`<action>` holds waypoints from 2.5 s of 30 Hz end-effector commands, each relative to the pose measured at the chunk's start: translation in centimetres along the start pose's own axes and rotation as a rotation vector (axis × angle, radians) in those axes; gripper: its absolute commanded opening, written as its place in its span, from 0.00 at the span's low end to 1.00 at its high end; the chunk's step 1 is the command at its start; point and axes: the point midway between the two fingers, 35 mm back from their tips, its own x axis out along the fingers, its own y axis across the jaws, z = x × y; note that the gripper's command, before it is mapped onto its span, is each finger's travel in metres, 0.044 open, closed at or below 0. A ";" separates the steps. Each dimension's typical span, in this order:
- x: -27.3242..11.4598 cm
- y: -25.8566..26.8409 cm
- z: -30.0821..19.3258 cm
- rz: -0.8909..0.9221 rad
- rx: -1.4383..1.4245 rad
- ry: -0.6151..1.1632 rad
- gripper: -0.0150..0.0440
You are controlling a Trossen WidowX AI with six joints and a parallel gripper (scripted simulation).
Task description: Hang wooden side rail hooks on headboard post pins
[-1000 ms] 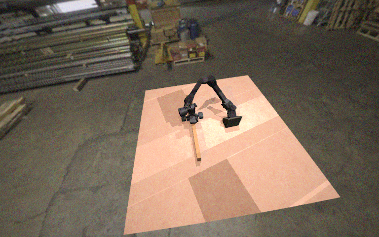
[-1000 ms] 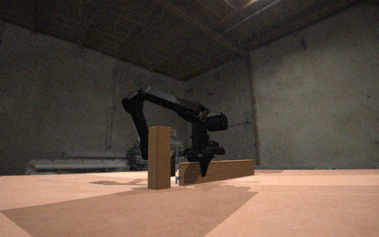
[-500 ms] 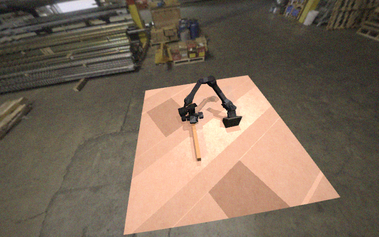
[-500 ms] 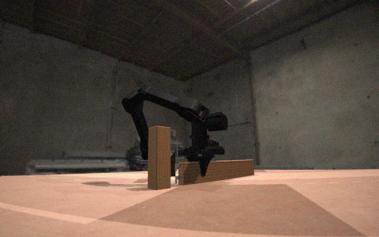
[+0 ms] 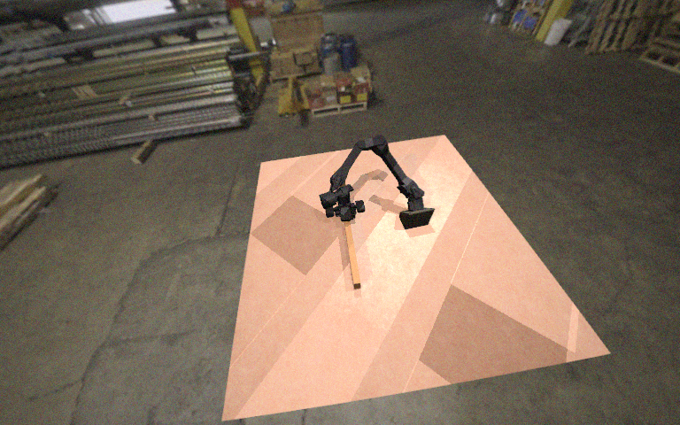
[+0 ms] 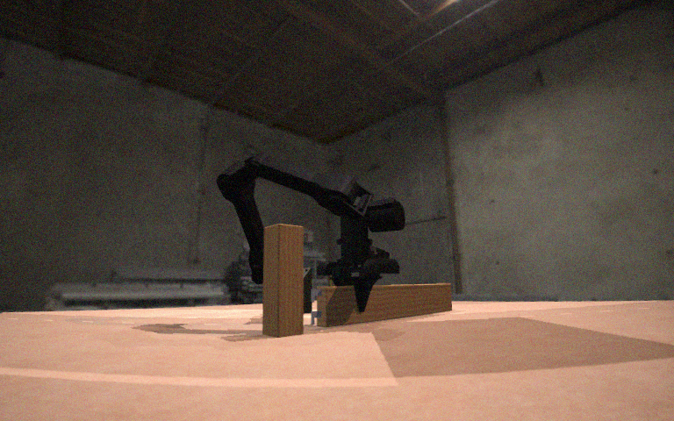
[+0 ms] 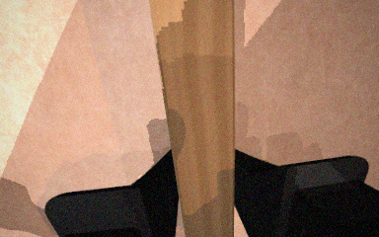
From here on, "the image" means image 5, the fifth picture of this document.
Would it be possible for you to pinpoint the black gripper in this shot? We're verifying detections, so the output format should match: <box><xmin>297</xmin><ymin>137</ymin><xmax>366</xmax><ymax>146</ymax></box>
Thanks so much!
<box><xmin>325</xmin><ymin>200</ymin><xmax>366</xmax><ymax>218</ymax></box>

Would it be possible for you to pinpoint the brown wooden board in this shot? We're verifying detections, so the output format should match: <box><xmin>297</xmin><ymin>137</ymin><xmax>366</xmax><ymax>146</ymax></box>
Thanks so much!
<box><xmin>344</xmin><ymin>221</ymin><xmax>361</xmax><ymax>290</ymax></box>

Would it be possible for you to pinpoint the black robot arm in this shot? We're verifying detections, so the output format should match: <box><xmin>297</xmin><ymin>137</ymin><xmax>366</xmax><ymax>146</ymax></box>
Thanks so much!
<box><xmin>319</xmin><ymin>135</ymin><xmax>427</xmax><ymax>221</ymax></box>

